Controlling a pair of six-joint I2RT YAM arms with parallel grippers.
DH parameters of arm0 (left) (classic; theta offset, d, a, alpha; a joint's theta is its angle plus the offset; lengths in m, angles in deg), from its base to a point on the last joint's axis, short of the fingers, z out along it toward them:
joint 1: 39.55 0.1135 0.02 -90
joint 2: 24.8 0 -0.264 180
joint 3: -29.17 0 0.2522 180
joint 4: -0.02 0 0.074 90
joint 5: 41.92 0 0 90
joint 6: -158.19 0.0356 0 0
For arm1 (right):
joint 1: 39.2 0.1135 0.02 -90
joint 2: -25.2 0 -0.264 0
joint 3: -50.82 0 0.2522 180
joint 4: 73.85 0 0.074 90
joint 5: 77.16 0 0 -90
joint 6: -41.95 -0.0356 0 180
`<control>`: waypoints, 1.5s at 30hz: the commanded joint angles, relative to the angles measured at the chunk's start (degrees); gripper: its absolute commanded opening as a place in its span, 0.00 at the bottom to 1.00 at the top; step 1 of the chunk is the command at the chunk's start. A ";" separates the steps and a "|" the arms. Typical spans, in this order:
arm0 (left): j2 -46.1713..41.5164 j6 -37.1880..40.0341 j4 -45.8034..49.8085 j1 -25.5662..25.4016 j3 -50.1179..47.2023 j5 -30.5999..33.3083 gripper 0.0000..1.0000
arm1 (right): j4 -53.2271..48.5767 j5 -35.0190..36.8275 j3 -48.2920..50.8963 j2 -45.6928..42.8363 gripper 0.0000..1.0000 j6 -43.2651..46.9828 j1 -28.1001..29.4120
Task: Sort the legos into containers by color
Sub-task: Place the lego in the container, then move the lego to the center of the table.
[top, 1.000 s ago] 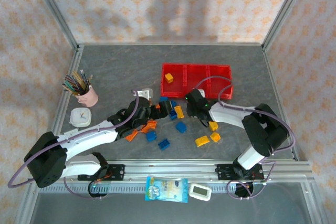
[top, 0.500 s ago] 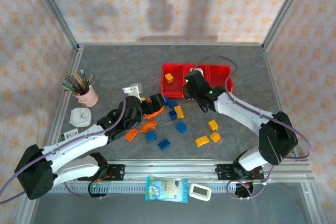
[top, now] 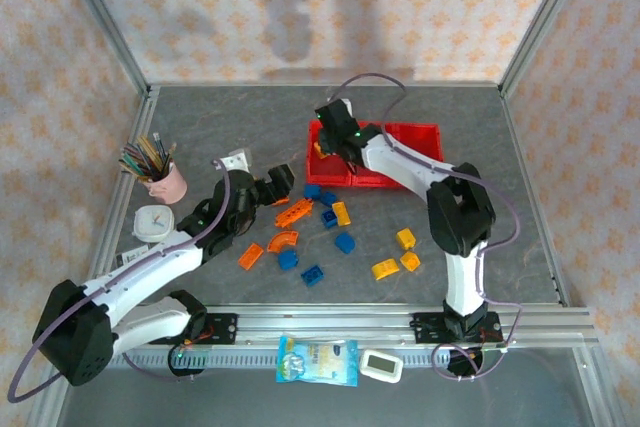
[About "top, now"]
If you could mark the small orange lego piece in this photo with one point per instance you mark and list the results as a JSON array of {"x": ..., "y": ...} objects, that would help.
[{"x": 282, "y": 202}]

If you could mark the long orange lego piece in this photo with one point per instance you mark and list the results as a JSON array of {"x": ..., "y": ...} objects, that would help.
[{"x": 295, "y": 213}]

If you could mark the yellow lego brick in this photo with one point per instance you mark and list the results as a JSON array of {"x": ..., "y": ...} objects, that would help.
[
  {"x": 385, "y": 269},
  {"x": 341, "y": 213},
  {"x": 410, "y": 260},
  {"x": 317, "y": 150},
  {"x": 406, "y": 238}
]

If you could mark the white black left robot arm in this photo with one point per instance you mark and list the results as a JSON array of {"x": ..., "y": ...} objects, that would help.
[{"x": 150, "y": 272}]

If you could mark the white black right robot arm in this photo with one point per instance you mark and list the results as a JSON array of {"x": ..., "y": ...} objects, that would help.
[{"x": 410, "y": 167}]

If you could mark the red plastic bin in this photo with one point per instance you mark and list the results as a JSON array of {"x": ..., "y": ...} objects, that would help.
[
  {"x": 312, "y": 172},
  {"x": 372, "y": 181},
  {"x": 422, "y": 139}
]

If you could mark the curved orange lego piece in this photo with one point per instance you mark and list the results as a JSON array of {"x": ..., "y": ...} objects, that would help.
[{"x": 280, "y": 239}]

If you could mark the orange lego brick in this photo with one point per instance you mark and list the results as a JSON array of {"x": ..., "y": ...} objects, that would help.
[{"x": 250, "y": 255}]

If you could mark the pink cup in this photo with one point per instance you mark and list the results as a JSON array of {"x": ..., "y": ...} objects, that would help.
[{"x": 167, "y": 187}]

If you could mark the white square clock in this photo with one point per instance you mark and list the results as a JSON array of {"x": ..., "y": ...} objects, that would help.
[{"x": 153, "y": 223}]

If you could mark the colored pencils bundle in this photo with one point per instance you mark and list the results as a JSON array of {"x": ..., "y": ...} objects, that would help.
[{"x": 147, "y": 157}]

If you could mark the small printed card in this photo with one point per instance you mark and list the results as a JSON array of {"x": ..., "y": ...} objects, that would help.
[{"x": 131, "y": 257}]

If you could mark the blue snack bag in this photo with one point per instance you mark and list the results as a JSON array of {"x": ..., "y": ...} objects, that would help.
[{"x": 317, "y": 361}]

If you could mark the white digital timer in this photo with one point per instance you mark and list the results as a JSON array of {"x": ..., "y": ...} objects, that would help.
[{"x": 381, "y": 366}]

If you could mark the aluminium table edge rail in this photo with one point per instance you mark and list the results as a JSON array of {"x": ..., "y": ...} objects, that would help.
[
  {"x": 120, "y": 187},
  {"x": 537, "y": 207}
]

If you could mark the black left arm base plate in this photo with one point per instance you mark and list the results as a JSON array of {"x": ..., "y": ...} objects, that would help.
[{"x": 220, "y": 329}]

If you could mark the wide aluminium mounting rail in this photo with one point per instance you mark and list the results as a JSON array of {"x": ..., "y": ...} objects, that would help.
[{"x": 325, "y": 319}]

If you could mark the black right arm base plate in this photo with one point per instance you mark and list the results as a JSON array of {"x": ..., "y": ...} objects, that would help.
[{"x": 427, "y": 328}]

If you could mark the aluminium frame post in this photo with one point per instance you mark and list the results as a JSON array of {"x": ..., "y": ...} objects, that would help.
[
  {"x": 105, "y": 22},
  {"x": 545, "y": 22}
]

